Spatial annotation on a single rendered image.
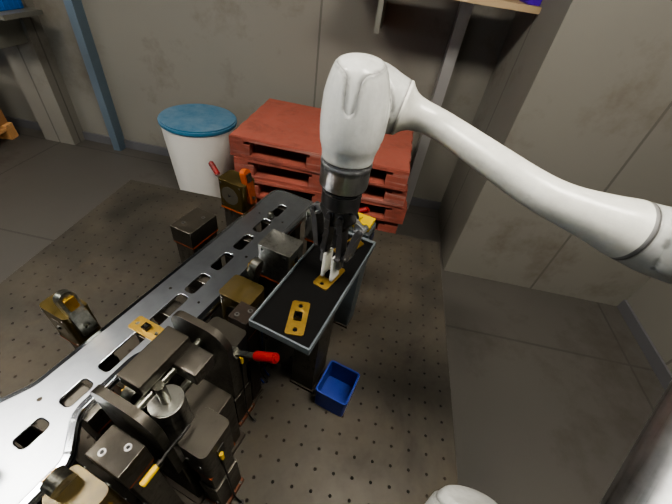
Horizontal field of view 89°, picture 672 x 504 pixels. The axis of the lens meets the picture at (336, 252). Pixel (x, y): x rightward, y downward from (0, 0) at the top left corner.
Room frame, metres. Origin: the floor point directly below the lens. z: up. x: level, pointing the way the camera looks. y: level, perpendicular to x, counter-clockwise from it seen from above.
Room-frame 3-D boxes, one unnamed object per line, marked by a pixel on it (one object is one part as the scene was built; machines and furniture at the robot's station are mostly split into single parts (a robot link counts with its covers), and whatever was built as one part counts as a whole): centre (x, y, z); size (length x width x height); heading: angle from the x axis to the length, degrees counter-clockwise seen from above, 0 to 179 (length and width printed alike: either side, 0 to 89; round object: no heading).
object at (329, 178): (0.55, 0.01, 1.43); 0.09 x 0.09 x 0.06
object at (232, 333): (0.39, 0.20, 0.89); 0.12 x 0.07 x 0.38; 71
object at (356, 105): (0.56, 0.01, 1.54); 0.13 x 0.11 x 0.16; 171
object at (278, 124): (2.23, 0.15, 0.40); 1.16 x 0.77 x 0.80; 86
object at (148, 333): (0.43, 0.42, 1.01); 0.08 x 0.04 x 0.01; 70
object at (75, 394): (0.26, 0.47, 0.84); 0.12 x 0.05 x 0.29; 71
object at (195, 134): (2.42, 1.17, 0.33); 0.56 x 0.53 x 0.65; 86
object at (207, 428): (0.20, 0.16, 0.89); 0.09 x 0.08 x 0.38; 71
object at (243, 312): (0.45, 0.18, 0.90); 0.05 x 0.05 x 0.40; 71
